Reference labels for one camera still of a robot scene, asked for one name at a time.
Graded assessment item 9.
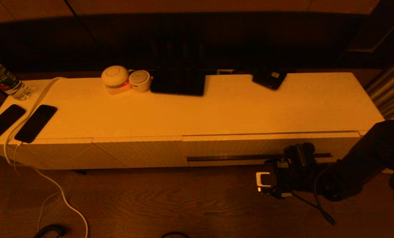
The large round white device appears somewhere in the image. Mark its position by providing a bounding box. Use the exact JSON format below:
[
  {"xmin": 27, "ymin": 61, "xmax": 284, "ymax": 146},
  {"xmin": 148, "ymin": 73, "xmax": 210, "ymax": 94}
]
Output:
[{"xmin": 101, "ymin": 65, "xmax": 132, "ymax": 96}]

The thin white cable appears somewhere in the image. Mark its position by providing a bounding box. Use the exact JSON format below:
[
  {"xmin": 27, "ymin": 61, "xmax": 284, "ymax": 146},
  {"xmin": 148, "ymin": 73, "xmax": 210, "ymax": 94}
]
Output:
[{"xmin": 13, "ymin": 141, "xmax": 60, "ymax": 232}]

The grey curtain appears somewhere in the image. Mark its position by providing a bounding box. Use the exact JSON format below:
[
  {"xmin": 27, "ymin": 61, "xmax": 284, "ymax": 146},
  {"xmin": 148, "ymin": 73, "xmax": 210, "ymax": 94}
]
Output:
[{"xmin": 365, "ymin": 53, "xmax": 394, "ymax": 207}]

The small black labelled device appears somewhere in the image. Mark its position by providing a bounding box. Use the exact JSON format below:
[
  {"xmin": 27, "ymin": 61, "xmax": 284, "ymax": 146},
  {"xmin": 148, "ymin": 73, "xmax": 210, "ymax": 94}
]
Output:
[{"xmin": 252, "ymin": 68, "xmax": 287, "ymax": 90}]

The thick white cable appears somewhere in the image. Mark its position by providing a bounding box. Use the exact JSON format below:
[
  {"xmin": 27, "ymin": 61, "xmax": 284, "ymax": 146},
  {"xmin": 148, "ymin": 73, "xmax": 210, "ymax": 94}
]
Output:
[{"xmin": 3, "ymin": 77, "xmax": 89, "ymax": 238}]

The small round white speaker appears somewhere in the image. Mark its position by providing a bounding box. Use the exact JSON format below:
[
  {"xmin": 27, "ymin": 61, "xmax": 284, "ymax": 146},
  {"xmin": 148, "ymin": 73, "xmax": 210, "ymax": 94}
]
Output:
[{"xmin": 129, "ymin": 70, "xmax": 152, "ymax": 92}]

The labelled plastic water bottle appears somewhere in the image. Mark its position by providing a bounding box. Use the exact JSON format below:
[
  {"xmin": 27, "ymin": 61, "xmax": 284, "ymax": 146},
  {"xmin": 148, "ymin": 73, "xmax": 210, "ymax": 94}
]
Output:
[{"xmin": 0, "ymin": 55, "xmax": 32, "ymax": 101}]

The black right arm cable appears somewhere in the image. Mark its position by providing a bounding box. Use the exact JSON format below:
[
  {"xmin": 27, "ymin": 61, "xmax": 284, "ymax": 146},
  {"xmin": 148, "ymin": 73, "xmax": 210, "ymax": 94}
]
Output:
[{"xmin": 291, "ymin": 167, "xmax": 336, "ymax": 226}]

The black smartphone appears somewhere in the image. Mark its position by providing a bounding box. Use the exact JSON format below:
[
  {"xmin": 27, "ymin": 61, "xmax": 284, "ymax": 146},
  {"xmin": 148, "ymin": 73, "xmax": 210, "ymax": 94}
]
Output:
[
  {"xmin": 14, "ymin": 105, "xmax": 58, "ymax": 144},
  {"xmin": 0, "ymin": 104, "xmax": 26, "ymax": 144}
]

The white cabinet drawer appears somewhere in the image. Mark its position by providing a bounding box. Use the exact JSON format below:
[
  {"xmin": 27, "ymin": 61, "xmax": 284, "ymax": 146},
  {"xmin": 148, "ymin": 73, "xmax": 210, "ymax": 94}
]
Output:
[{"xmin": 183, "ymin": 131, "xmax": 361, "ymax": 167}]

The white low cabinet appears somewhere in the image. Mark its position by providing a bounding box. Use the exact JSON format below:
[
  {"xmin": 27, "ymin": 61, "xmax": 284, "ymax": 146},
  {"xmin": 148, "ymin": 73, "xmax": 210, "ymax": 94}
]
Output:
[{"xmin": 0, "ymin": 72, "xmax": 386, "ymax": 171}]

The black coiled cable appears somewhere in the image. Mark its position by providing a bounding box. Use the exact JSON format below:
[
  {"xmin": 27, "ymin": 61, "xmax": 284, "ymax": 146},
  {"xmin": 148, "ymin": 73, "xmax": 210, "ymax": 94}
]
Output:
[{"xmin": 34, "ymin": 225, "xmax": 66, "ymax": 238}]

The black router box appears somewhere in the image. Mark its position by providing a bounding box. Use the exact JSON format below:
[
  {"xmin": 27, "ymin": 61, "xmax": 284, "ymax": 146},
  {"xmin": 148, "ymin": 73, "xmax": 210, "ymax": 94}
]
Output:
[{"xmin": 150, "ymin": 68, "xmax": 206, "ymax": 97}]

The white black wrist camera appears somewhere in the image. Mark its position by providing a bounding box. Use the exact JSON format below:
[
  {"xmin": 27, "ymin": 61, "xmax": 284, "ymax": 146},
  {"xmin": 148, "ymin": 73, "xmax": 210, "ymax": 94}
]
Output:
[{"xmin": 256, "ymin": 172, "xmax": 278, "ymax": 188}]

